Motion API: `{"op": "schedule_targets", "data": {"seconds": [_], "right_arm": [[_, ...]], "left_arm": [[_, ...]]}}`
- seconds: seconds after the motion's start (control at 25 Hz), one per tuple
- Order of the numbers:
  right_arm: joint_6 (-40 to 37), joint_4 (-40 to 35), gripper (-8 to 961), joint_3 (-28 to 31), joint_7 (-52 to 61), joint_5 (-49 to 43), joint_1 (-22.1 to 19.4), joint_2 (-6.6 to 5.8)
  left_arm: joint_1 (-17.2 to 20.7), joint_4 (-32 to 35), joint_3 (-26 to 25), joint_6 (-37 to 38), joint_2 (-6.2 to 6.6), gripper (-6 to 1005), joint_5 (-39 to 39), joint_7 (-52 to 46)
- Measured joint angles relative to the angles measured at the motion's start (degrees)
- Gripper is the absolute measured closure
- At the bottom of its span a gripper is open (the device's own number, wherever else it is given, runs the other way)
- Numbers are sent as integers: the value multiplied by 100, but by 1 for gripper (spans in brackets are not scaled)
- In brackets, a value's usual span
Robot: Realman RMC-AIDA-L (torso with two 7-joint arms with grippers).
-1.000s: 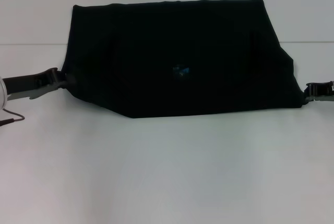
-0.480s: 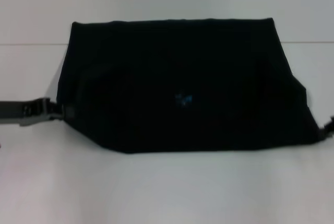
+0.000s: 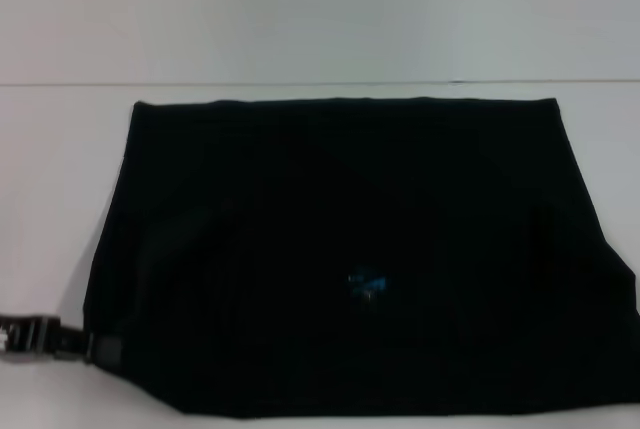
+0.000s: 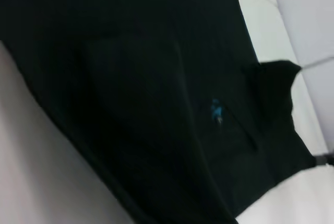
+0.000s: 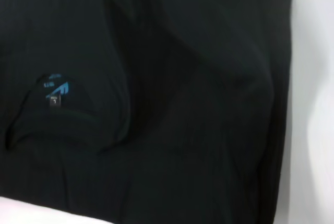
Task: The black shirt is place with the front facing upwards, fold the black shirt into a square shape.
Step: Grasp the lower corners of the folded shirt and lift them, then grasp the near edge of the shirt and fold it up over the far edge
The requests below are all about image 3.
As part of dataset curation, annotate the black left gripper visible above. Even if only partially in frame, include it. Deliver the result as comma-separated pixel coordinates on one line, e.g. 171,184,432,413
0,315,122,365

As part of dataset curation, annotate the black shirt with FREE print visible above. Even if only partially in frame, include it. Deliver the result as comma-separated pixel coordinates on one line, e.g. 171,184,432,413
82,96,640,423

